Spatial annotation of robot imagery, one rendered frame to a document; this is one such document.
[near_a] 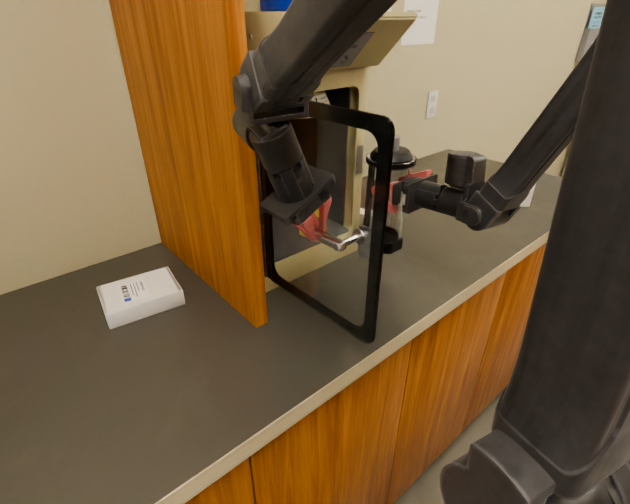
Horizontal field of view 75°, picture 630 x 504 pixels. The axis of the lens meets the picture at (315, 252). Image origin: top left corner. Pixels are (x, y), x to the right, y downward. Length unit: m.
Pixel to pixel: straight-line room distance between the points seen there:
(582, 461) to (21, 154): 1.10
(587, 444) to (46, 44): 1.10
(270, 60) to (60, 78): 0.73
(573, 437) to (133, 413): 0.65
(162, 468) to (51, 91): 0.81
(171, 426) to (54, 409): 0.21
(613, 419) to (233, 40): 0.61
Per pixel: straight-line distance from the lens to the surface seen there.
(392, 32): 0.90
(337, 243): 0.62
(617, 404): 0.24
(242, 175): 0.71
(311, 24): 0.38
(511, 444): 0.28
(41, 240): 1.20
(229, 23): 0.67
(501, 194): 0.77
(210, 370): 0.80
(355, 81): 0.97
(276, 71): 0.45
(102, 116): 1.15
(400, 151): 0.93
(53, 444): 0.79
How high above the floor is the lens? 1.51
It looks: 30 degrees down
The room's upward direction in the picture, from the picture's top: straight up
